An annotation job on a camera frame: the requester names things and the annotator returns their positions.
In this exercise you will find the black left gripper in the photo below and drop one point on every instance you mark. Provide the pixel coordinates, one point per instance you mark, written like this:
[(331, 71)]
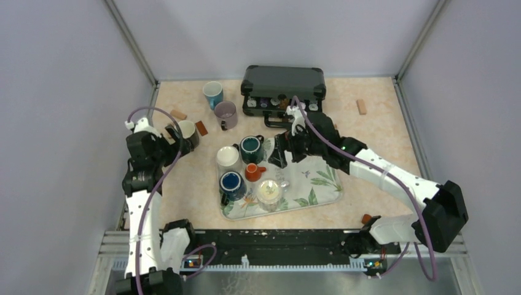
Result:
[(174, 148)]

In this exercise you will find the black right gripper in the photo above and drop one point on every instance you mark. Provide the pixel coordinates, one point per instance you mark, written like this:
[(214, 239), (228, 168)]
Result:
[(284, 142)]

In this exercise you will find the black glossy mug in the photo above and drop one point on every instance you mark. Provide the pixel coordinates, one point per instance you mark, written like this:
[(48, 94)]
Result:
[(190, 134)]

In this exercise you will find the lilac purple mug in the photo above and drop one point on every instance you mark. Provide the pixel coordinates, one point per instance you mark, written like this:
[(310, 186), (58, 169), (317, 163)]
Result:
[(226, 114)]

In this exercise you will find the light blue dotted mug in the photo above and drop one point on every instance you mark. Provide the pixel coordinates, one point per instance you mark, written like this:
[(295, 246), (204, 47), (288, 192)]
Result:
[(214, 93)]

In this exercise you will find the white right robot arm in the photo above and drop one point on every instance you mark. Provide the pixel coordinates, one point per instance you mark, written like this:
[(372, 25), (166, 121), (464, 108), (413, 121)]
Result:
[(438, 210)]

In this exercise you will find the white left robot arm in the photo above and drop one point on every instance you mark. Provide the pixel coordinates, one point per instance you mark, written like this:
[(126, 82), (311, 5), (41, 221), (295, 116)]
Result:
[(154, 256)]

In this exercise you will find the dark teal mug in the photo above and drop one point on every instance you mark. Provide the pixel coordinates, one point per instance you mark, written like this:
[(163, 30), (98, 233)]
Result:
[(251, 149)]

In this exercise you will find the white ribbed mug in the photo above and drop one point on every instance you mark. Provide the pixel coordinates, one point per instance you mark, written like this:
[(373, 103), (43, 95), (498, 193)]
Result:
[(228, 158)]

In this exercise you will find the dark blue mug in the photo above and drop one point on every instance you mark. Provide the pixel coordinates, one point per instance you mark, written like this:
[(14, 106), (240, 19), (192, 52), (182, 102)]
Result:
[(232, 187)]

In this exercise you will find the wooden block left upper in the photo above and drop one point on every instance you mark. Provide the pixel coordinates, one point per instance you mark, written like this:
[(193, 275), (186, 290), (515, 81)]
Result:
[(178, 114)]

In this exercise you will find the wooden block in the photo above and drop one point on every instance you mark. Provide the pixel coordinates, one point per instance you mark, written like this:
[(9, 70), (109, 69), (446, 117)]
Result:
[(362, 109), (201, 128), (178, 114)]

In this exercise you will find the wooden block left lower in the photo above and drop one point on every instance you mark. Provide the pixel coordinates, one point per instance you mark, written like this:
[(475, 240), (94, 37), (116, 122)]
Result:
[(201, 128)]

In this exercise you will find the small orange cup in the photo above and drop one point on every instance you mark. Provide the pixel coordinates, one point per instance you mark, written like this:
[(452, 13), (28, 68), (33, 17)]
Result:
[(253, 172)]

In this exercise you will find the floral white serving tray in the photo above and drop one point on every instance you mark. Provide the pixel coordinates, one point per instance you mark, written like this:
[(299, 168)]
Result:
[(308, 183)]

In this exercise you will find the dark green carrying case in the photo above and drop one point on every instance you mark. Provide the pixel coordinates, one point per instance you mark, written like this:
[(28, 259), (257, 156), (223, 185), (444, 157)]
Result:
[(268, 91)]

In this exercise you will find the wooden block right rear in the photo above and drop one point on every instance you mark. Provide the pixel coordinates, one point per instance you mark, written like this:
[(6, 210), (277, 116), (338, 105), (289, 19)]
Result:
[(362, 109)]

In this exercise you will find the small red-brown block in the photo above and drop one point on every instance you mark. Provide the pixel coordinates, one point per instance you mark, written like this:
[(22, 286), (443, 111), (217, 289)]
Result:
[(366, 218)]

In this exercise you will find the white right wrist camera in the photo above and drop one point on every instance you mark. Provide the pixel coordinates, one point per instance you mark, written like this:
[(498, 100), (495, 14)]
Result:
[(298, 119)]

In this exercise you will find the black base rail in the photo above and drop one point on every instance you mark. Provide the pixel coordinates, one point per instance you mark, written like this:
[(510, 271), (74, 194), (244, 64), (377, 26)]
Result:
[(278, 250)]

